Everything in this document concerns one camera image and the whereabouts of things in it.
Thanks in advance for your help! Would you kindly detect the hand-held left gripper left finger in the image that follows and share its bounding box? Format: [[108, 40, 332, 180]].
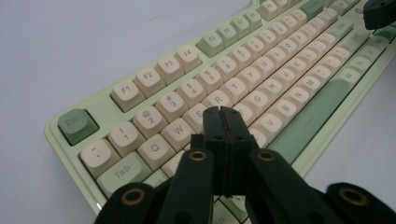
[[190, 105, 232, 196]]

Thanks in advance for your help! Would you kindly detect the green and cream keyboard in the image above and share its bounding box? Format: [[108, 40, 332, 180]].
[[44, 0, 396, 224]]

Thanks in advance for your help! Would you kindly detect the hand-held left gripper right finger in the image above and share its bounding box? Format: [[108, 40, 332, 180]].
[[220, 106, 260, 198]]

